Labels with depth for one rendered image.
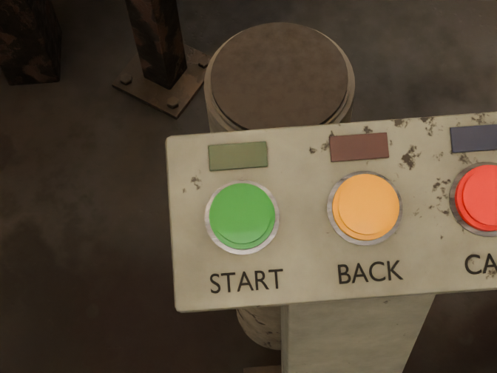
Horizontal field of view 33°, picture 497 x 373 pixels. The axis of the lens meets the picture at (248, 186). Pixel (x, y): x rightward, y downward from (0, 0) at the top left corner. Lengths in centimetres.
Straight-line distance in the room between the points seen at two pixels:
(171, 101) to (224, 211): 78
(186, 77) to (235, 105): 66
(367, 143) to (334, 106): 13
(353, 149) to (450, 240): 8
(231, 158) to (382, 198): 10
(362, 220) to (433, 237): 5
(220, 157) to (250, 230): 5
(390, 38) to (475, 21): 14
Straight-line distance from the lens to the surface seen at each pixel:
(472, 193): 53
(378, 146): 53
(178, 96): 129
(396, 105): 129
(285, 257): 52
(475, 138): 54
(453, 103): 131
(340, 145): 53
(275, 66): 68
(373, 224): 51
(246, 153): 52
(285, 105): 66
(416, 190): 53
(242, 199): 51
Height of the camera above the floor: 107
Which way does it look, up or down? 62 degrees down
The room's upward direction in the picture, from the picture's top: 5 degrees counter-clockwise
